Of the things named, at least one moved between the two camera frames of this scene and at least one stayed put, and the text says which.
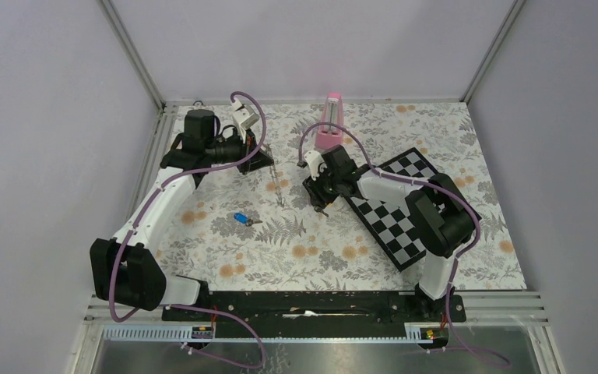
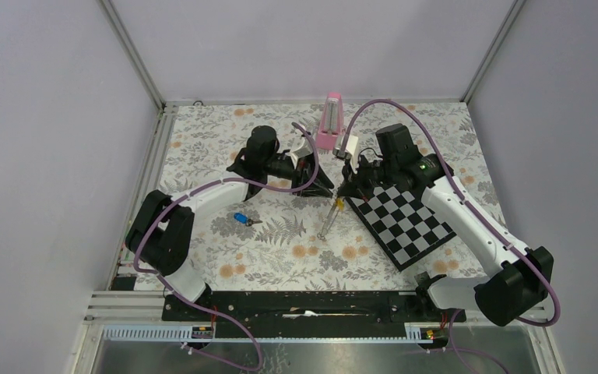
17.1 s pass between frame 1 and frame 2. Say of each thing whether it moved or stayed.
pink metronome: stayed
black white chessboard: stayed
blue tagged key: stayed
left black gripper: moved
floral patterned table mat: stayed
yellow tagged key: moved
